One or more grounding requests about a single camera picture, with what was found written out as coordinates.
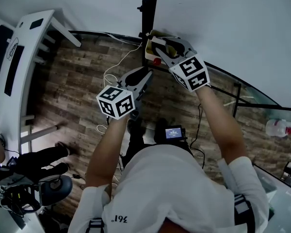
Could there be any white floor cable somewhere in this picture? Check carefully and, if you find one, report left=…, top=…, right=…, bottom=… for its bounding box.
left=103, top=32, right=144, bottom=87

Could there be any black harness strap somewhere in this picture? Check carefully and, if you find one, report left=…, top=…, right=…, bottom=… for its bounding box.
left=88, top=217, right=105, bottom=233
left=233, top=194, right=256, bottom=233

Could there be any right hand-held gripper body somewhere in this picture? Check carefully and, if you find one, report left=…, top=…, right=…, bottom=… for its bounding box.
left=169, top=50, right=210, bottom=92

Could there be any tangled earphone cable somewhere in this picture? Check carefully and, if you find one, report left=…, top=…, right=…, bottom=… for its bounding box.
left=6, top=36, right=20, bottom=61

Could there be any person's white shirt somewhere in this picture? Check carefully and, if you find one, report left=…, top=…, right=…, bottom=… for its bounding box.
left=67, top=144, right=270, bottom=233

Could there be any white side table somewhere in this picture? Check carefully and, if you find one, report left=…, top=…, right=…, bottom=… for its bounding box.
left=253, top=154, right=291, bottom=233

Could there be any black cable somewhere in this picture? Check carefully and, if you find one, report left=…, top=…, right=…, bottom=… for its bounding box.
left=189, top=103, right=207, bottom=170

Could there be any glass table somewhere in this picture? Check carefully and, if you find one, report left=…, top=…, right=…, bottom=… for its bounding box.
left=242, top=86, right=291, bottom=142

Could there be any small screen device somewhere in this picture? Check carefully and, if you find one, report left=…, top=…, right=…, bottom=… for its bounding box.
left=164, top=127, right=183, bottom=139

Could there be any black keyboard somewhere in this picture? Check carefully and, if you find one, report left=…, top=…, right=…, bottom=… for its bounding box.
left=4, top=45, right=25, bottom=97

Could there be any person's right shoe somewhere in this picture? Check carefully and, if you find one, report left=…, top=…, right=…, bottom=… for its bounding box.
left=155, top=117, right=168, bottom=131

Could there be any person's right forearm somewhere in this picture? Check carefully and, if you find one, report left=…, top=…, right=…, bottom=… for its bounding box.
left=196, top=85, right=248, bottom=166

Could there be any white storage box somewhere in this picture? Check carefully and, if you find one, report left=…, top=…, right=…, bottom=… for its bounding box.
left=145, top=29, right=181, bottom=62

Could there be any dark round seat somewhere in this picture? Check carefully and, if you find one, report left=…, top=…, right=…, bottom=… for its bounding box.
left=39, top=175, right=74, bottom=206

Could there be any clear plastic bottle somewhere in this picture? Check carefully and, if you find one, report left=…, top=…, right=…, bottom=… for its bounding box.
left=266, top=118, right=291, bottom=139

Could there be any white rack frame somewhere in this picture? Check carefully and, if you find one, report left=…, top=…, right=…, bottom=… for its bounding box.
left=0, top=8, right=82, bottom=155

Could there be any person's left shoe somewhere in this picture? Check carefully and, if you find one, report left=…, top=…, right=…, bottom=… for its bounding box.
left=127, top=118, right=146, bottom=146

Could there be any person's shoe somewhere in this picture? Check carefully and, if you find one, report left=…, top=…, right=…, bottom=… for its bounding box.
left=127, top=118, right=146, bottom=146
left=155, top=117, right=168, bottom=131

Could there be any person's left forearm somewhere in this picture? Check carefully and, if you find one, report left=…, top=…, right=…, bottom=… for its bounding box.
left=86, top=116, right=131, bottom=192

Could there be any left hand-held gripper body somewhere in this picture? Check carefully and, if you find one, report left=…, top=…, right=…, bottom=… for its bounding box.
left=96, top=81, right=146, bottom=121

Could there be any small black device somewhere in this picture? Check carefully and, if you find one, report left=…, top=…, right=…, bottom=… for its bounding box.
left=29, top=18, right=44, bottom=30

